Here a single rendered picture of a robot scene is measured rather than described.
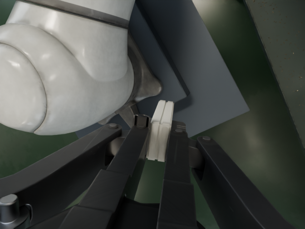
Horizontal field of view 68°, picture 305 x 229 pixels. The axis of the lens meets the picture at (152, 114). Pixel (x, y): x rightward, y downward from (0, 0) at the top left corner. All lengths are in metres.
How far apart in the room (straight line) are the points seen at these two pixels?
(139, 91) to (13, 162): 1.81
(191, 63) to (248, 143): 0.91
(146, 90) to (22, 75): 0.26
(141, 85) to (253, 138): 0.97
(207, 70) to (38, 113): 0.36
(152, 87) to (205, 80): 0.12
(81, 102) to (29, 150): 1.73
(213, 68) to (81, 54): 0.31
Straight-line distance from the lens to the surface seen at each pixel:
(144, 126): 0.15
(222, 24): 1.27
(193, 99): 0.53
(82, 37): 0.30
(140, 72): 0.47
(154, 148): 0.17
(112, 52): 0.33
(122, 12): 0.33
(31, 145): 1.98
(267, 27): 0.73
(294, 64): 0.75
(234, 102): 0.52
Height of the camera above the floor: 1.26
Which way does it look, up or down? 67 degrees down
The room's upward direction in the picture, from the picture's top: 130 degrees counter-clockwise
